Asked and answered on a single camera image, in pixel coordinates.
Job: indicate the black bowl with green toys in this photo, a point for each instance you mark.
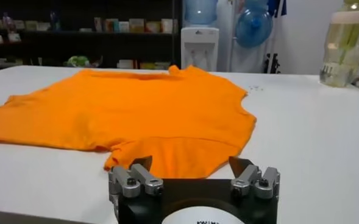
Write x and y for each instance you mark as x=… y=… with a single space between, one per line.
x=78 y=61

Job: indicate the green lidded drinking bottle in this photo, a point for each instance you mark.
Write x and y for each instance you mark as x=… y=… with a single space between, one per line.
x=343 y=45

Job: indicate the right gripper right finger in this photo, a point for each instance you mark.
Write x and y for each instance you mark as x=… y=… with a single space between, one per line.
x=246 y=179

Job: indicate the red striped white carton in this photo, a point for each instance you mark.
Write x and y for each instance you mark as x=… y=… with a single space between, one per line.
x=125 y=64

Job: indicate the black tripod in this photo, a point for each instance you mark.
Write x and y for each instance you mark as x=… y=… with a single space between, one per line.
x=272 y=64

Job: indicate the black shelf unit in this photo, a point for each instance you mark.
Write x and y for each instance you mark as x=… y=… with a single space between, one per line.
x=75 y=45

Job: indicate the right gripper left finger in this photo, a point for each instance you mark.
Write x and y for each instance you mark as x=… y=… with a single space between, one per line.
x=127 y=182

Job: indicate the red white medicine box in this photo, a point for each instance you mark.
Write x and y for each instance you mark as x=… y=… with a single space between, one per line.
x=111 y=25

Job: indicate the blue drink bottle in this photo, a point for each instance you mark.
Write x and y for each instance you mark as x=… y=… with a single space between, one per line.
x=55 y=21

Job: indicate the white orange medicine box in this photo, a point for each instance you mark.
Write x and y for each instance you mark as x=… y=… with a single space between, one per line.
x=153 y=27

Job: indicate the tall white printed box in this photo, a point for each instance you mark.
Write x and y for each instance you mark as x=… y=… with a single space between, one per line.
x=97 y=25

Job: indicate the yellow white medicine box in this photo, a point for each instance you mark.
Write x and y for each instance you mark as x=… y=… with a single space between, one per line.
x=136 y=25

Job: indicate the white water dispenser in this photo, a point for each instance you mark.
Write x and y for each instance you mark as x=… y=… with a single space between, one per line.
x=199 y=48

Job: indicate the white blue medicine box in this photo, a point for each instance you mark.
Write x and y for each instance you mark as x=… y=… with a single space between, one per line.
x=124 y=26

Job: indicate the orange t-shirt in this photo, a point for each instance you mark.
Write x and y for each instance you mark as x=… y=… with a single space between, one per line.
x=136 y=115

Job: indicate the purple drink bottle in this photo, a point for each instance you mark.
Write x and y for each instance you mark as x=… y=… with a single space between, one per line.
x=9 y=24

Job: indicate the white metal jug rack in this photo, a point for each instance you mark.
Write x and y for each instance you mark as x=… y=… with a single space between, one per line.
x=232 y=36

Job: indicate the cream medicine box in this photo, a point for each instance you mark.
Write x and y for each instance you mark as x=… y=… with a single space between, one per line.
x=167 y=25

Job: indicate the small white flat box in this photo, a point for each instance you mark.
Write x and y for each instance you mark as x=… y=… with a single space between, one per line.
x=85 y=30

